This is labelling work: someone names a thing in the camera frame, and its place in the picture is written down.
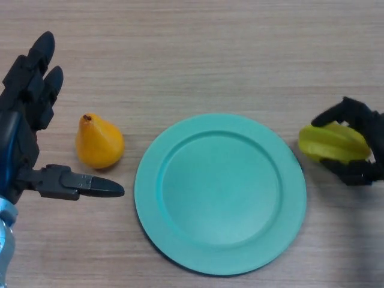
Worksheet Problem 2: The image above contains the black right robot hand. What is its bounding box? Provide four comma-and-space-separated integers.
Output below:
311, 96, 384, 187

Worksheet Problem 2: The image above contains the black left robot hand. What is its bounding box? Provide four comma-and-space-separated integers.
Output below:
0, 31, 125, 205

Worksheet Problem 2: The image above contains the teal green round plate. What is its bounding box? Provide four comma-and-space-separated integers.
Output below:
134, 112, 308, 276

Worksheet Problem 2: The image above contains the orange yellow pear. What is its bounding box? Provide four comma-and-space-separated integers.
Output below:
74, 112, 125, 170

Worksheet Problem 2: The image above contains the yellow starfruit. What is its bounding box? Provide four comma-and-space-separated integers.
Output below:
298, 121, 371, 164

